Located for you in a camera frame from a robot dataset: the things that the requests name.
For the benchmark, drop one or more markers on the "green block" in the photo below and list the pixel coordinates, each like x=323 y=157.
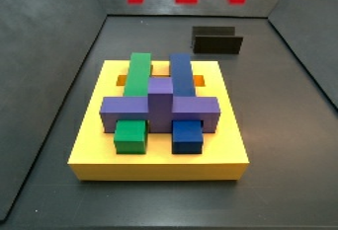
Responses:
x=132 y=132

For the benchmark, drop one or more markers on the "yellow base board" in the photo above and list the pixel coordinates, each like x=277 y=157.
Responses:
x=223 y=161

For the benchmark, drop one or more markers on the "black angle bracket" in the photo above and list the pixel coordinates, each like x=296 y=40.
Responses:
x=216 y=40

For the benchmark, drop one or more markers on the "purple cross block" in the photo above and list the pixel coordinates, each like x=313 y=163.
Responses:
x=160 y=103

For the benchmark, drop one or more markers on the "blue block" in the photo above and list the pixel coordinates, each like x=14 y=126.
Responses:
x=186 y=134

